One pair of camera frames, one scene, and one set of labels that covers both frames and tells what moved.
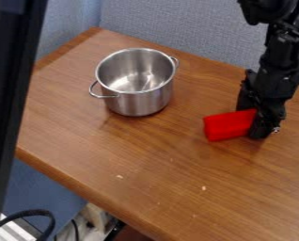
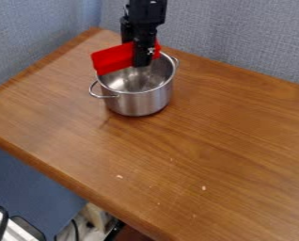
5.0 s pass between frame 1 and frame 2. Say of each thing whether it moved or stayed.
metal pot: stayed
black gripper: moved
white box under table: stayed
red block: moved
